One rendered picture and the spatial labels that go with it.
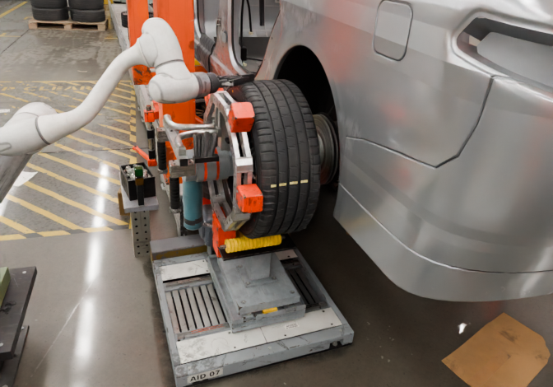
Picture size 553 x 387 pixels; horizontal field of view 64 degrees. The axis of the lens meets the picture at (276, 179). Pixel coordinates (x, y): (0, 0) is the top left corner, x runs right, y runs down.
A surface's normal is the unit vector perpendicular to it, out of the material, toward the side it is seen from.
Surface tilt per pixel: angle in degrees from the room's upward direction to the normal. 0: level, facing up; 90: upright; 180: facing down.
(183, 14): 90
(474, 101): 91
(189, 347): 0
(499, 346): 2
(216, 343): 0
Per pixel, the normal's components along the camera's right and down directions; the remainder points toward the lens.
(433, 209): -0.84, 0.22
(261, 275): 0.35, 0.45
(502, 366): 0.06, -0.88
